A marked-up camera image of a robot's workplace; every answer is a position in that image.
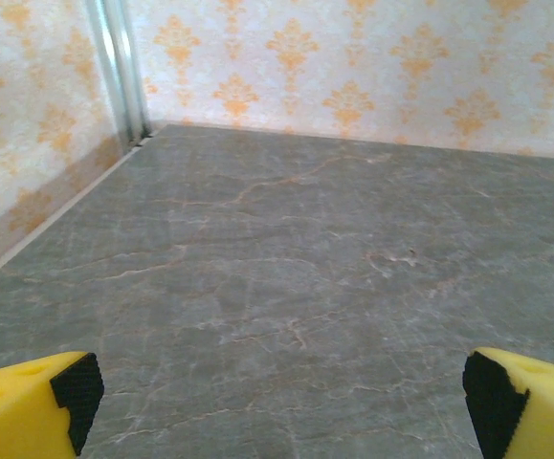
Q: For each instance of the aluminium table side rail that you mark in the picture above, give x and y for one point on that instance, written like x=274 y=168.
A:
x=66 y=206

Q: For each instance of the aluminium corner post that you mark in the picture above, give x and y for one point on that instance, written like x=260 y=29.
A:
x=118 y=72

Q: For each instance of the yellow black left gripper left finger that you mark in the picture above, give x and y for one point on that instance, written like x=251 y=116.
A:
x=18 y=411

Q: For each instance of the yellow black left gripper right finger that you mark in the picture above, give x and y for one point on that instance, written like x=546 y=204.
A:
x=544 y=411

